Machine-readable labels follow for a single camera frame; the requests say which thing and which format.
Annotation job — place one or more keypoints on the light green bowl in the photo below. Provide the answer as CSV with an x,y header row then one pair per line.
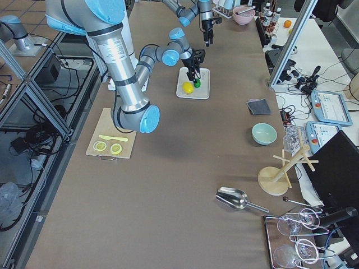
x,y
264,134

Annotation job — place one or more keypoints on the lemon slice upper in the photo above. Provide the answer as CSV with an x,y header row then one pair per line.
x,y
99,146

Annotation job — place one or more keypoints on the yellow plastic knife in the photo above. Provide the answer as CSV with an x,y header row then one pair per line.
x,y
105,137

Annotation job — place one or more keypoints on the green lime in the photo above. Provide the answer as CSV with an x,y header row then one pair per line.
x,y
197,83

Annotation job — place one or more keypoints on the metal scoop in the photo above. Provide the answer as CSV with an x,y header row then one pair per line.
x,y
236,199

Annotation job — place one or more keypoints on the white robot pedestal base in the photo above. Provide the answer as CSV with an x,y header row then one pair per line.
x,y
126,34

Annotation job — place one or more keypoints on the lemon slice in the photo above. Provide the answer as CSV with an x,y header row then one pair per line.
x,y
116,149
99,146

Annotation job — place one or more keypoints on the teach pendant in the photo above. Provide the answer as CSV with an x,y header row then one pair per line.
x,y
319,133
330,107

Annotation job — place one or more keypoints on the lower teach pendant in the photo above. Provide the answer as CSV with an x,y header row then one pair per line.
x,y
319,133

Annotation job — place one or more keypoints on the wine glass rack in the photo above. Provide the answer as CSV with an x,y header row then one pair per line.
x,y
291,239

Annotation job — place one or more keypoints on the orange fruit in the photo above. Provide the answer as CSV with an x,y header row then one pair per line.
x,y
287,24

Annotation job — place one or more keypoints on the aluminium frame post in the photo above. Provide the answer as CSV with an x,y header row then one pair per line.
x,y
306,11

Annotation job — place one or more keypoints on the grey folded cloth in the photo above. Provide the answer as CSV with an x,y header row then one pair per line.
x,y
258,107

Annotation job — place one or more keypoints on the lemon slice lower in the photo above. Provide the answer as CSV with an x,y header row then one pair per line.
x,y
116,149

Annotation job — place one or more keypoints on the upper teach pendant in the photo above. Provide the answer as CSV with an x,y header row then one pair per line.
x,y
330,107

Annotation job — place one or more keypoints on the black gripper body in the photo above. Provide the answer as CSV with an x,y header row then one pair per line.
x,y
206,24
189,62

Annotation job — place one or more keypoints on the beige rabbit print tray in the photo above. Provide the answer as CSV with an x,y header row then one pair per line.
x,y
203,92

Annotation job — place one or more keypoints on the bamboo cutting board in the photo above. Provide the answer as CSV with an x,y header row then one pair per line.
x,y
105,126

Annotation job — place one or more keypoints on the metal tongs handle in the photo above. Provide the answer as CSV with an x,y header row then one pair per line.
x,y
245,10

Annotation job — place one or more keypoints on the copper bottle rack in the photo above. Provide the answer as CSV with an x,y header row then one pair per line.
x,y
269,17

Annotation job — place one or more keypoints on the black monitor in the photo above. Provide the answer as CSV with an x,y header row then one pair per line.
x,y
335,179

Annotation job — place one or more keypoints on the pink bowl with ice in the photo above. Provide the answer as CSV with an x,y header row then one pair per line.
x,y
244,18

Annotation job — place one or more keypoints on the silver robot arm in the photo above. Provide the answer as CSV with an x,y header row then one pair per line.
x,y
103,23
200,8

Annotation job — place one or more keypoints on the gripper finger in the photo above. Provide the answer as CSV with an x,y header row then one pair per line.
x,y
191,75
197,72
211,35
206,38

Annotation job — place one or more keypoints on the wooden mug tree stand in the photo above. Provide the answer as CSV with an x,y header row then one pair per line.
x,y
275,181

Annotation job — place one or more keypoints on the clear plastic container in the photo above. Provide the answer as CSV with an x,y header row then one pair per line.
x,y
291,140

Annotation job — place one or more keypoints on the yellow lemon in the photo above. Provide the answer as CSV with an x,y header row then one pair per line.
x,y
188,88

